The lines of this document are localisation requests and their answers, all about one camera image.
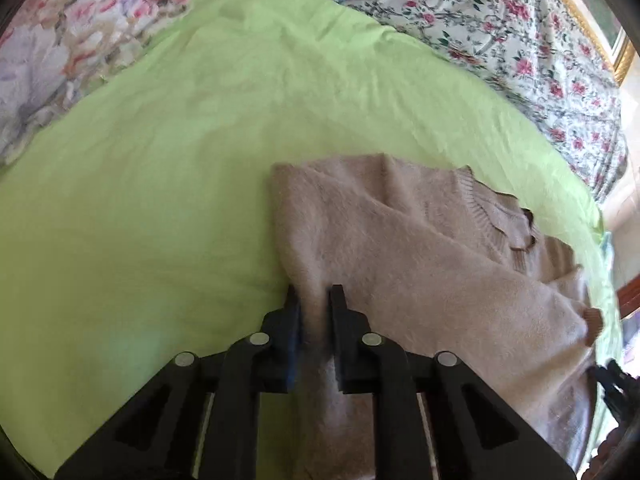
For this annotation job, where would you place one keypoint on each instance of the pastel floral pillow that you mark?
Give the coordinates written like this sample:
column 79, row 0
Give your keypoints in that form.
column 60, row 40

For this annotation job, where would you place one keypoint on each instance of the gold picture frame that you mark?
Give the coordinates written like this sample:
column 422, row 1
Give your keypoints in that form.
column 618, row 50

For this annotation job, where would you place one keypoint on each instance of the light green bed sheet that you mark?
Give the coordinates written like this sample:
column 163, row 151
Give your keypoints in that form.
column 200, row 160

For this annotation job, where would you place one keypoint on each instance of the white red floral quilt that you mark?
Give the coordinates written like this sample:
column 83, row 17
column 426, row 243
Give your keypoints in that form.
column 475, row 10

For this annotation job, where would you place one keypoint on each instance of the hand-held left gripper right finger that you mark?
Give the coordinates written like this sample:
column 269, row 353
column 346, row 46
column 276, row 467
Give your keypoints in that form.
column 342, row 345

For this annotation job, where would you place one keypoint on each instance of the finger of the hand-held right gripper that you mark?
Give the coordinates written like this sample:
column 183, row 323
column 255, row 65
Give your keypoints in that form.
column 617, row 387

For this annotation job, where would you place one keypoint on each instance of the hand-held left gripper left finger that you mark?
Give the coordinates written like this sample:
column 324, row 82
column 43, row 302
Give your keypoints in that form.
column 289, row 345

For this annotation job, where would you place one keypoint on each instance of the beige knit sweater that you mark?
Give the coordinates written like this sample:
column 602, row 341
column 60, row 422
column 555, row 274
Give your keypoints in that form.
column 425, row 270

